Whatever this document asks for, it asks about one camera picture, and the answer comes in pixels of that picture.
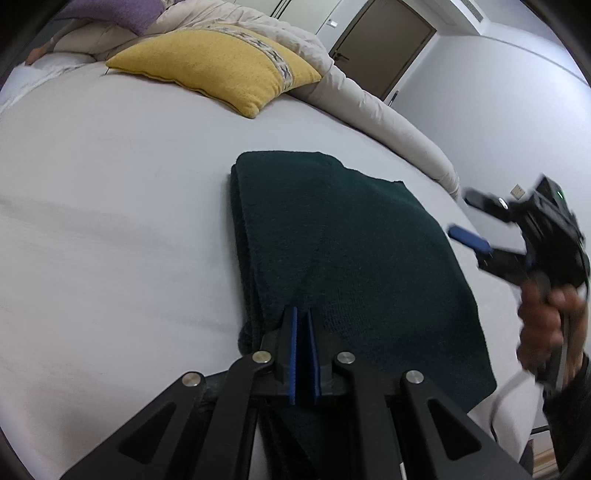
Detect white wardrobe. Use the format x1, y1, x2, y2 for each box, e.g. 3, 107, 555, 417
231, 0, 345, 37

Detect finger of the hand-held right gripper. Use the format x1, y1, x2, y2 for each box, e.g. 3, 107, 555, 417
462, 186, 514, 219
448, 223, 533, 281

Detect dark green sweater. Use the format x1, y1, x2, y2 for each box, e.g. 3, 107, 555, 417
229, 150, 498, 480

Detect person's right hand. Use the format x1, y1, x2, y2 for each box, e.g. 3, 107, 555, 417
516, 281, 588, 376

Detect beige duvet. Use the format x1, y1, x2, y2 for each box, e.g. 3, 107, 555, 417
48, 0, 462, 200

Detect yellow pillow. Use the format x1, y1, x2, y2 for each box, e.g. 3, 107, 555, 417
105, 24, 322, 120

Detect person's right forearm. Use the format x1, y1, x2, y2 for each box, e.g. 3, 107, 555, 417
542, 353, 591, 472

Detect brown door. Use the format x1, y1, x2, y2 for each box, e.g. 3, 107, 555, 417
332, 0, 437, 101

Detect white folded sheet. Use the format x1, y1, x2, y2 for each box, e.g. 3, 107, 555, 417
0, 52, 95, 114

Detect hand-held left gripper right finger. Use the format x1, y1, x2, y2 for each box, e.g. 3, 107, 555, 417
307, 308, 532, 480

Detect white air conditioner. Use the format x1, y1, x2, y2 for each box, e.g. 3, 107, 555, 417
436, 0, 488, 24

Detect grey bed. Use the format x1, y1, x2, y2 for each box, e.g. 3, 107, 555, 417
0, 60, 550, 480

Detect purple pillow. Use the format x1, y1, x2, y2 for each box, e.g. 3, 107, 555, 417
54, 0, 172, 36

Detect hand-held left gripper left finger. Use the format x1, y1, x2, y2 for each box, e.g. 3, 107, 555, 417
60, 307, 299, 480

